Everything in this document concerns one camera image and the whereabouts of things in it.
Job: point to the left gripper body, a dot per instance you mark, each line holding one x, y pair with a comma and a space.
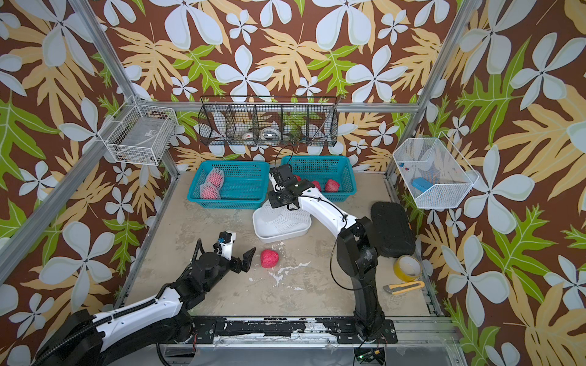
235, 264

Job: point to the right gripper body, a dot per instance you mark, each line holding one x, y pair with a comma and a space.
277, 198

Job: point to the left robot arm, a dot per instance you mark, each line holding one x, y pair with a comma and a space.
100, 339

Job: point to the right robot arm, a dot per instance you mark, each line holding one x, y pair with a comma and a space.
356, 245

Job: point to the white plastic tub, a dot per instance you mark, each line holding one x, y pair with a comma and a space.
267, 235

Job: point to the right teal plastic basket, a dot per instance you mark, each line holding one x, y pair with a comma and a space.
323, 169

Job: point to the teal plastic basket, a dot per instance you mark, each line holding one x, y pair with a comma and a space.
323, 169
245, 185

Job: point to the left teal plastic basket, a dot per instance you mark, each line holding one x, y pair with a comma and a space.
245, 185

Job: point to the black case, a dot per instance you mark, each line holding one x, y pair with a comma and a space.
395, 232

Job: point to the blue object in basket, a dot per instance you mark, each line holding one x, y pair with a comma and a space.
421, 184

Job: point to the yellow utility knife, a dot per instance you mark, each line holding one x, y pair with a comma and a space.
397, 289

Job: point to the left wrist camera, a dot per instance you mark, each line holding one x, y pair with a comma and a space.
224, 246

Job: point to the silver object in wire basket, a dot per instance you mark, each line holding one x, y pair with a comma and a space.
270, 134

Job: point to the black wire wall basket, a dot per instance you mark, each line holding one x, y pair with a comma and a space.
301, 120

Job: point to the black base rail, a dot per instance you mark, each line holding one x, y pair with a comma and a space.
339, 330

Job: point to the white wire basket right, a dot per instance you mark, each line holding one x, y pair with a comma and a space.
440, 162

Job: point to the white wire basket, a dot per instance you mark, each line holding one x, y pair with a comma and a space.
139, 133
440, 162

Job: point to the white wire basket left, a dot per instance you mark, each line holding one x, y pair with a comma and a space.
139, 133

